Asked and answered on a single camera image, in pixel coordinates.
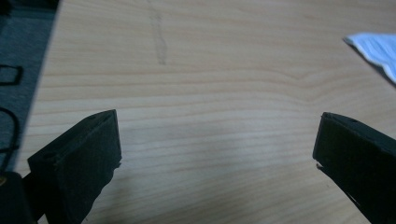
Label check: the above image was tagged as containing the black cable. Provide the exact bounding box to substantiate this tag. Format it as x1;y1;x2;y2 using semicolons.
0;106;21;173

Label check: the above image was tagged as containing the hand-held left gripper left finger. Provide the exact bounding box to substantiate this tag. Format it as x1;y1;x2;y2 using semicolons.
27;108;122;224

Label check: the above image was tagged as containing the blue white striped towel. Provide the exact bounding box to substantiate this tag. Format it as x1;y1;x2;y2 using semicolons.
343;32;396;85

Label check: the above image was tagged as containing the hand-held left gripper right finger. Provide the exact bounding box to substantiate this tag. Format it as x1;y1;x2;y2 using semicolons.
312;111;396;224

